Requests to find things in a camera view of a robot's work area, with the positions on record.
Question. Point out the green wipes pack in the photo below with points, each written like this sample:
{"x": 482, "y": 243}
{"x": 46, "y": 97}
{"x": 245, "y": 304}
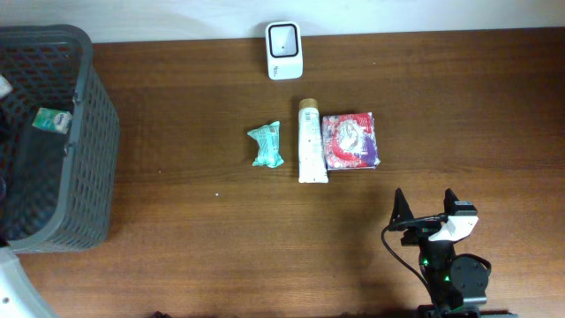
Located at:
{"x": 268, "y": 139}

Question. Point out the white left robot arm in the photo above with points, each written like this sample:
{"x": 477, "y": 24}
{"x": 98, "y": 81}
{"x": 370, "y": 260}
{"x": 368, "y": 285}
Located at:
{"x": 19, "y": 298}

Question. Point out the teal small tissue pack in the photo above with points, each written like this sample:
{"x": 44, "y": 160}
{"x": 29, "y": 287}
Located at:
{"x": 52, "y": 121}

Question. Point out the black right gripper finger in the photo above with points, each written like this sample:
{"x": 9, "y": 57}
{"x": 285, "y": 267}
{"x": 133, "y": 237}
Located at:
{"x": 401, "y": 211}
{"x": 454, "y": 207}

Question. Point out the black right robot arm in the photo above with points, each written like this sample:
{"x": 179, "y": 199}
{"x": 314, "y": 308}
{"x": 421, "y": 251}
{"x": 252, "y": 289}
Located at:
{"x": 455, "y": 283}

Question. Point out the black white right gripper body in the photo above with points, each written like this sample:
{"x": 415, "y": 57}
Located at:
{"x": 424, "y": 230}

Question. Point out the grey plastic basket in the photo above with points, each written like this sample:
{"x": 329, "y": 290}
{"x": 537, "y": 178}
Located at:
{"x": 56, "y": 189}

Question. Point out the red purple tissue pack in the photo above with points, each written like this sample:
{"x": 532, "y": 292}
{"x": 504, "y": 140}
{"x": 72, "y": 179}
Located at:
{"x": 349, "y": 141}

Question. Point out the white cream tube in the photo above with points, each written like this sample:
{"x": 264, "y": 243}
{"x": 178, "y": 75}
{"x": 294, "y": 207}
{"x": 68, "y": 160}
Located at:
{"x": 312, "y": 165}

